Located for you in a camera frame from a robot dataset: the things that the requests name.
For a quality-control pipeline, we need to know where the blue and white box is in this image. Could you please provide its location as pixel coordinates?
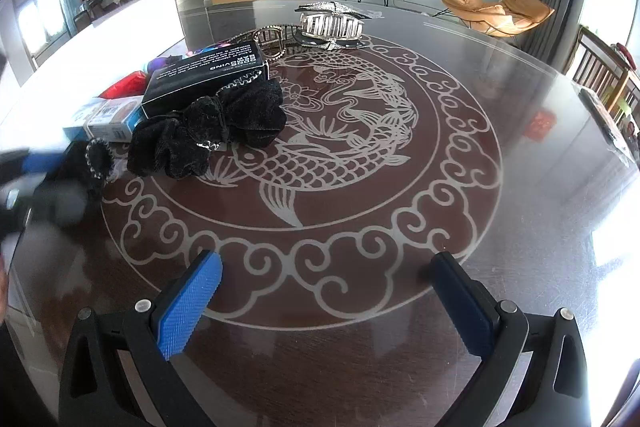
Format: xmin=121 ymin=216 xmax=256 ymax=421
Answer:
xmin=62 ymin=96 xmax=145 ymax=144

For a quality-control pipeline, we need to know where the gold hair claw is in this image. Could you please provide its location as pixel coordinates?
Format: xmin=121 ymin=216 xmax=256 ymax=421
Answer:
xmin=252 ymin=27 xmax=287 ymax=58

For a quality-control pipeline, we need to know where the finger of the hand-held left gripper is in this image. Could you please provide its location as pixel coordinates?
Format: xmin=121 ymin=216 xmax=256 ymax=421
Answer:
xmin=0 ymin=149 xmax=71 ymax=188

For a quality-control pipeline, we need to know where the red packet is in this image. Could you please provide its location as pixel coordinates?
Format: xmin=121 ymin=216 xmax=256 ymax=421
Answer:
xmin=98 ymin=72 xmax=151 ymax=100

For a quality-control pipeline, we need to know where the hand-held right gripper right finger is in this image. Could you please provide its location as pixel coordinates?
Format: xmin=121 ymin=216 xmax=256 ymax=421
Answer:
xmin=430 ymin=251 xmax=601 ymax=427

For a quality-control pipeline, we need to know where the clear hair claw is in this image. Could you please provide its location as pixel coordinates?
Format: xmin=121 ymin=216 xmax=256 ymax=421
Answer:
xmin=298 ymin=11 xmax=365 ymax=44

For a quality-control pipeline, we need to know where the orange lounge chair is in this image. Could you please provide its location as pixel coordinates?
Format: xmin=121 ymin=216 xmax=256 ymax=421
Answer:
xmin=438 ymin=0 xmax=556 ymax=39

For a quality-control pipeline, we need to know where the purple item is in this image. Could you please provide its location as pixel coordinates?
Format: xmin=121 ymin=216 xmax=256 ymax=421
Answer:
xmin=142 ymin=56 xmax=183 ymax=78

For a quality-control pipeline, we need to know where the small black silver-trimmed scrunchie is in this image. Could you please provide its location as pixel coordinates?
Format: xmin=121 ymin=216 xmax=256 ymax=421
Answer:
xmin=67 ymin=139 xmax=117 ymax=202

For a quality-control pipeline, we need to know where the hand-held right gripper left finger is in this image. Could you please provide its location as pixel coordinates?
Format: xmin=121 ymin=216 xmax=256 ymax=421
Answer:
xmin=57 ymin=249 xmax=224 ymax=427

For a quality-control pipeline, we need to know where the black cardboard box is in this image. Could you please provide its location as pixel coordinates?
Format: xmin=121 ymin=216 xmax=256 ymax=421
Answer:
xmin=140 ymin=51 xmax=271 ymax=120

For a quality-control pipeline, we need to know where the black silver-studded hair clip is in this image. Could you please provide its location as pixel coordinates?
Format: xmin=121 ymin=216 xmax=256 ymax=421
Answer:
xmin=293 ymin=0 xmax=385 ymax=52

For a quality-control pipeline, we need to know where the dark fish-patterned desktop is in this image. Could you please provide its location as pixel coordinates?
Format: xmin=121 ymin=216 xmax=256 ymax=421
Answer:
xmin=0 ymin=0 xmax=640 ymax=427

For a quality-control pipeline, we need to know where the wooden chair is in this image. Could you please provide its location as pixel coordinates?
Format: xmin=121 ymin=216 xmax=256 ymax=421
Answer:
xmin=564 ymin=25 xmax=640 ymax=130

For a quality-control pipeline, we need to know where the large black velvet scrunchie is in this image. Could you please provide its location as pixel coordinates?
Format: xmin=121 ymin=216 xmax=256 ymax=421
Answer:
xmin=126 ymin=77 xmax=287 ymax=180

